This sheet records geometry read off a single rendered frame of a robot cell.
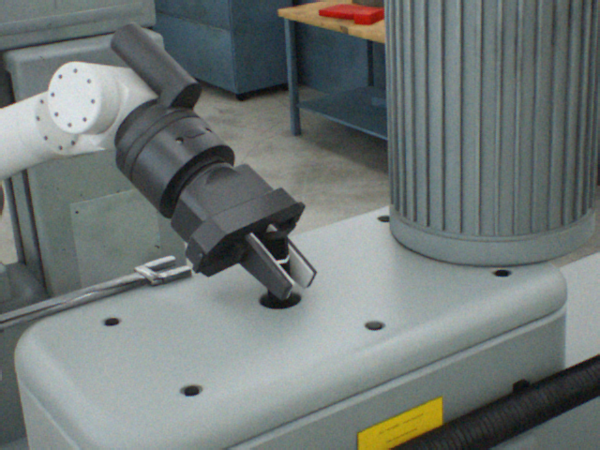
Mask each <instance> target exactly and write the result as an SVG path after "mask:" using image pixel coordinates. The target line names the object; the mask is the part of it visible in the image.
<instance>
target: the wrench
mask: <svg viewBox="0 0 600 450"><path fill-rule="evenodd" d="M175 265H176V263H175V258H174V257H173V256H170V257H166V258H163V259H160V260H157V261H153V262H149V263H146V264H145V265H142V266H139V267H136V268H134V273H132V274H129V275H126V276H123V277H118V278H115V279H112V280H109V281H105V282H102V283H99V284H97V285H94V286H90V287H87V288H84V289H81V290H77V291H74V292H69V293H66V294H62V295H59V296H56V297H54V298H50V299H47V300H44V301H41V302H38V303H35V304H32V305H29V306H26V307H20V308H17V309H14V310H11V311H8V312H4V313H1V314H0V330H2V329H5V328H9V327H12V326H15V325H18V324H21V323H26V322H29V321H33V320H35V319H38V318H41V317H44V316H47V315H50V314H54V313H56V312H59V311H62V310H65V309H68V308H74V307H76V306H79V305H83V304H86V303H89V302H92V301H96V300H98V299H101V298H104V297H107V296H110V295H113V294H117V293H121V292H124V291H127V290H130V289H133V288H137V287H140V286H142V285H145V284H146V283H147V284H148V285H150V286H151V287H155V286H158V285H161V284H167V283H170V282H173V281H176V280H178V279H181V278H187V277H190V276H191V269H190V268H189V267H187V266H182V267H179V268H176V269H173V270H170V271H167V272H164V273H161V274H158V275H157V274H155V273H156V272H158V271H161V270H164V269H168V268H171V267H174V266H175Z"/></svg>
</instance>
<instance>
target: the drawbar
mask: <svg viewBox="0 0 600 450"><path fill-rule="evenodd" d="M263 243H264V247H265V248H266V249H267V250H268V252H269V253H270V254H271V255H272V257H273V258H274V259H275V260H276V261H283V260H286V259H287V257H288V256H289V246H288V234H287V233H286V232H283V231H280V230H276V231H271V232H267V233H266V234H265V236H264V238H263ZM280 266H281V268H282V269H283V270H284V271H285V272H286V274H287V275H288V276H289V277H290V278H291V274H290V260H288V261H287V262H285V263H281V264H280ZM267 292H268V306H269V308H271V309H284V308H291V307H292V306H293V302H292V292H291V293H290V295H289V297H288V298H287V299H285V300H283V301H281V300H279V299H278V298H277V297H276V296H275V295H274V294H272V293H271V292H270V291H269V290H268V289H267Z"/></svg>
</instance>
